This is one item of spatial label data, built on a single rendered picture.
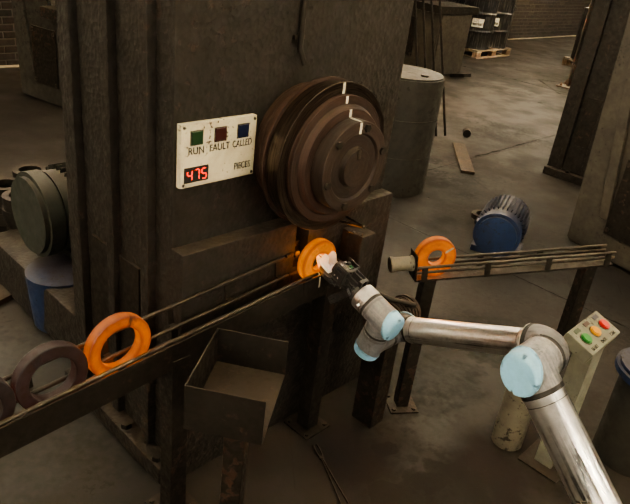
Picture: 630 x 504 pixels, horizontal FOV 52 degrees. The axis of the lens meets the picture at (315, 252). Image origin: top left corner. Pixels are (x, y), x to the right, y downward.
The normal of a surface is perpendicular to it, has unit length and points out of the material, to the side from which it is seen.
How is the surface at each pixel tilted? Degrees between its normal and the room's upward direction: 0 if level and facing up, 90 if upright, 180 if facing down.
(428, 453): 0
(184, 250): 0
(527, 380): 86
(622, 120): 90
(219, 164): 90
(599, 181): 90
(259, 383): 5
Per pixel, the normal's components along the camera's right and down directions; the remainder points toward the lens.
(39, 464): 0.11, -0.89
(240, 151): 0.70, 0.39
